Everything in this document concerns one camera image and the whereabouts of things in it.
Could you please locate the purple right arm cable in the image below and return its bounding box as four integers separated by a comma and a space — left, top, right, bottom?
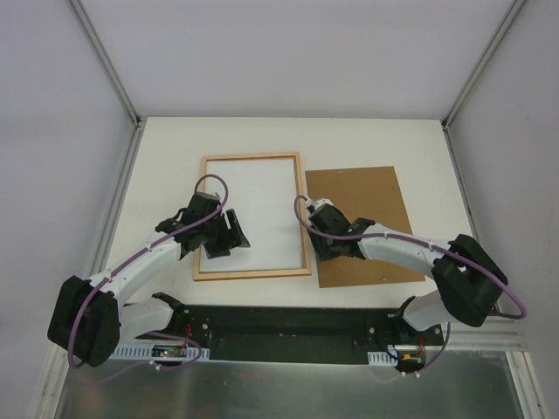
293, 194, 528, 383

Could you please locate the right aluminium corner post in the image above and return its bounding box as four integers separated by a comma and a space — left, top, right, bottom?
441, 0, 528, 132

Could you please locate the left aluminium corner post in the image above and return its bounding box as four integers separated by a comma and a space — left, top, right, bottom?
66, 0, 146, 128

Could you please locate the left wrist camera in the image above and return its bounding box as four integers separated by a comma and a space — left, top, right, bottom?
207, 192, 221, 201

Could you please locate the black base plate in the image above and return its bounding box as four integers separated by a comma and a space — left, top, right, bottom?
157, 306, 443, 365

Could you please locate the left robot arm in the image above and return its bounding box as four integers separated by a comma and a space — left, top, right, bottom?
47, 192, 250, 367

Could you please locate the right white cable duct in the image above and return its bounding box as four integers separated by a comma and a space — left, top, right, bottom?
367, 351, 398, 367

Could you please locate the brown backing board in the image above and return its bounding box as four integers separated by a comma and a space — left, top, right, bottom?
306, 167, 424, 288

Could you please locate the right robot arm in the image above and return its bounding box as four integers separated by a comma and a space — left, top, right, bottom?
306, 199, 508, 345

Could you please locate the aluminium front rail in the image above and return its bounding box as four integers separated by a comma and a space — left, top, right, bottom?
54, 306, 529, 351

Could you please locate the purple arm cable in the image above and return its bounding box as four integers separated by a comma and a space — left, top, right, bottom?
65, 173, 234, 385
293, 194, 528, 383

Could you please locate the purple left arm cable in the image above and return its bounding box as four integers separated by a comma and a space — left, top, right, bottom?
65, 173, 234, 385

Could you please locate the wooden picture frame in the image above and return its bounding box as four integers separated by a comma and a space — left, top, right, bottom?
193, 152, 312, 282

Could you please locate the aluminium corner post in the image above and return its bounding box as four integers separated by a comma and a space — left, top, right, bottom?
66, 0, 146, 128
441, 0, 528, 132

